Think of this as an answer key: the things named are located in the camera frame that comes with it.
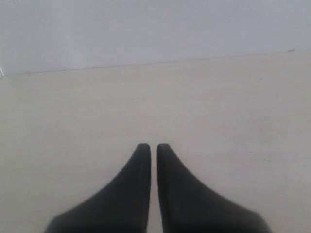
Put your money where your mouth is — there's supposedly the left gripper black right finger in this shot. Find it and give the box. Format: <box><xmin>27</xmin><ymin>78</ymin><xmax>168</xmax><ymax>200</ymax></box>
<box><xmin>157</xmin><ymin>144</ymin><xmax>271</xmax><ymax>233</ymax></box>

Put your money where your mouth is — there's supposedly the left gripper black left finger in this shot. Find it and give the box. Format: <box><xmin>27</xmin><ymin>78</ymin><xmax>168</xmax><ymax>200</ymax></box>
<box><xmin>45</xmin><ymin>143</ymin><xmax>151</xmax><ymax>233</ymax></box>

